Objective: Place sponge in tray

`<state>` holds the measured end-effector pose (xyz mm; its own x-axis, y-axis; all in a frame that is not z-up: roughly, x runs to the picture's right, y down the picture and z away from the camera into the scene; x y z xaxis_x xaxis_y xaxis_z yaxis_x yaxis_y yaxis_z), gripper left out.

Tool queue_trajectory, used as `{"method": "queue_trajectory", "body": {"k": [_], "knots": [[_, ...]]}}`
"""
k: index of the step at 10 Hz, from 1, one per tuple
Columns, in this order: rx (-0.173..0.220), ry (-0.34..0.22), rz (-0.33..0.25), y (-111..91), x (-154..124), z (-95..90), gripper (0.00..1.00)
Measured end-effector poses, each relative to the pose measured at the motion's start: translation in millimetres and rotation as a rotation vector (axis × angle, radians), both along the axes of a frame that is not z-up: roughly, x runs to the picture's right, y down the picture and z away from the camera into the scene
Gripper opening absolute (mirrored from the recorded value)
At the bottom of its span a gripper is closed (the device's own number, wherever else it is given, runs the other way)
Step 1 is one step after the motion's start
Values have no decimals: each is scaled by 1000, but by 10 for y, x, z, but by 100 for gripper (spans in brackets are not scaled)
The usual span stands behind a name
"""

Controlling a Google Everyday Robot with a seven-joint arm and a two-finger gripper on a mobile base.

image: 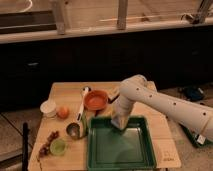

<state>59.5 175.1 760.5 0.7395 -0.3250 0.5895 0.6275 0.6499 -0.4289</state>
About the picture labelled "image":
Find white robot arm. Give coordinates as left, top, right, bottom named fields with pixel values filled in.
left=111, top=75, right=213, bottom=142

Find green plastic tray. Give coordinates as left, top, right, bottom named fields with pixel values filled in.
left=87, top=117, right=156, bottom=171

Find orange bowl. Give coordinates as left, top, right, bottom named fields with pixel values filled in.
left=84, top=90, right=108, bottom=111

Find white ladle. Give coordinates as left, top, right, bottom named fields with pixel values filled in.
left=77, top=86, right=91, bottom=122

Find orange fruit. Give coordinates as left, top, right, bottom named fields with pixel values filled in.
left=57, top=106, right=69, bottom=119

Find small metal cup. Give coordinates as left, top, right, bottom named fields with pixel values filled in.
left=66, top=123, right=80, bottom=139

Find white cup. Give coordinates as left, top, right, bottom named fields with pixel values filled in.
left=40, top=100, right=56, bottom=118

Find light green cup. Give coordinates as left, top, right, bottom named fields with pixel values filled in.
left=50, top=138, right=66, bottom=156

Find black device on floor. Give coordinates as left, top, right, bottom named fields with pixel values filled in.
left=182, top=86, right=205, bottom=102

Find bunch of red grapes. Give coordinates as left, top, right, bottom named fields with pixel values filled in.
left=38, top=131, right=59, bottom=158

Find black pole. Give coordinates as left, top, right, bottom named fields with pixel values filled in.
left=22, top=122, right=29, bottom=171

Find dark green object on floor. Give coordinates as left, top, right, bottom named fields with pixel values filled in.
left=181, top=126, right=213, bottom=148

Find wooden railing post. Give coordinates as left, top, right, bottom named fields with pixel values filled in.
left=117, top=0, right=128, bottom=30
left=50, top=0, right=69, bottom=35

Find wooden railing post left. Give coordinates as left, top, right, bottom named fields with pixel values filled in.
left=50, top=0, right=69, bottom=35

